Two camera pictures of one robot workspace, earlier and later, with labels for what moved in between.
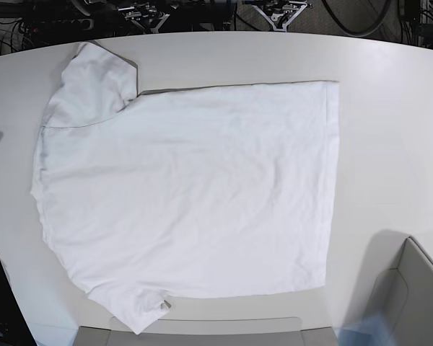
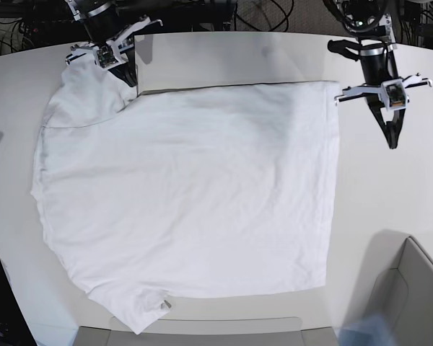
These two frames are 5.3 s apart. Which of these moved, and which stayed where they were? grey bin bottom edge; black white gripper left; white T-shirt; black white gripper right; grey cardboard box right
Moved: black white gripper right; black white gripper left
Stayed: white T-shirt; grey cardboard box right; grey bin bottom edge
